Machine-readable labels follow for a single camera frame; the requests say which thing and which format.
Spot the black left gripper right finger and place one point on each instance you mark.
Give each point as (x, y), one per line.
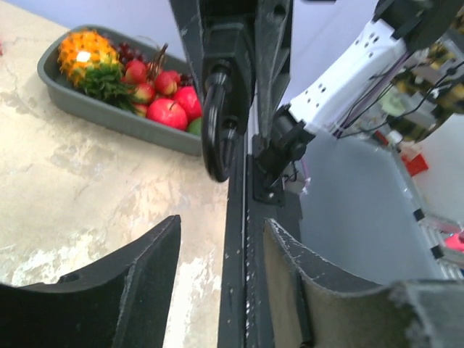
(314, 303)

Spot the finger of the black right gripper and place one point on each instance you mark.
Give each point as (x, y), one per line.
(272, 28)
(188, 19)

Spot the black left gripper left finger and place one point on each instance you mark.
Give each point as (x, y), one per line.
(121, 300)

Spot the black padlock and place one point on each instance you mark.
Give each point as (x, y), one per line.
(228, 86)

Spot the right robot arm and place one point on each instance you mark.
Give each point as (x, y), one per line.
(397, 30)

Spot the dark grapes bunch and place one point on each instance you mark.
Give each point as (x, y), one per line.
(127, 53)

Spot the red apple right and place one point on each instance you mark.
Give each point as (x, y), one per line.
(186, 97)

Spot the red apple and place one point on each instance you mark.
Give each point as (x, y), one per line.
(169, 113)
(186, 97)

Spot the red apple left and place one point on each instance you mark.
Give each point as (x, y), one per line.
(169, 113)

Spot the toy pineapple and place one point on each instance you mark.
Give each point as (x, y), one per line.
(92, 65)

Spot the green avocado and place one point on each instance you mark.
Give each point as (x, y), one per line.
(195, 127)

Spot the grey fruit tray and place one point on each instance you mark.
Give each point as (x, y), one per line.
(67, 99)

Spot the pink plastic part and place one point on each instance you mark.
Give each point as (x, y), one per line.
(455, 242)

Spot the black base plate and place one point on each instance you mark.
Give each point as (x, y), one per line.
(244, 319)

